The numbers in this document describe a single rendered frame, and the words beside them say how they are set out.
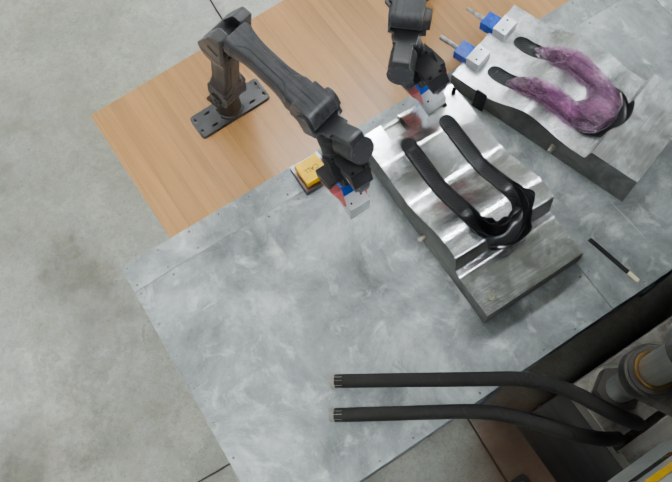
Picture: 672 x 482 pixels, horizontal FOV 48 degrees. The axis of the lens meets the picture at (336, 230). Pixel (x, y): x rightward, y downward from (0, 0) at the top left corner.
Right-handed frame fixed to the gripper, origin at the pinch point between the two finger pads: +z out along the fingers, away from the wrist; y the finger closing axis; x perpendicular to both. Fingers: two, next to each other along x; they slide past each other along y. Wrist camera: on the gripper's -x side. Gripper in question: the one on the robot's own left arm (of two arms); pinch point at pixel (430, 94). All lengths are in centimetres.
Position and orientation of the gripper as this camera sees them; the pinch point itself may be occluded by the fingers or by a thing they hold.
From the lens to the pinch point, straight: 176.6
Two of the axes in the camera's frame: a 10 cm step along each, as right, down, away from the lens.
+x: -4.3, -6.4, 6.4
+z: 3.8, 5.2, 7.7
